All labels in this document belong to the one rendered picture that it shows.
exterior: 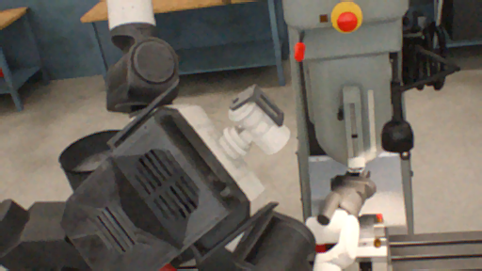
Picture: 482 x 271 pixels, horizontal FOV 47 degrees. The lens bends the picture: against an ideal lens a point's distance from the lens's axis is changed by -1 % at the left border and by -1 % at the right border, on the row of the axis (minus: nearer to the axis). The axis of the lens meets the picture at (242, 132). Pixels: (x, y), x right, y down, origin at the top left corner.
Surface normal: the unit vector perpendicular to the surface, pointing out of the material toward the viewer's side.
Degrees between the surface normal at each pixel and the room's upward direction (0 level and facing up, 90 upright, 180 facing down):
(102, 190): 74
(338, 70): 90
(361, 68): 90
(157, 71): 62
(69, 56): 90
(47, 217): 13
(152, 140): 66
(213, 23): 90
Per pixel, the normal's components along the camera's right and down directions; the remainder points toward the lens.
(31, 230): 0.06, -0.89
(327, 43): -0.12, 0.49
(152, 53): 0.49, -0.18
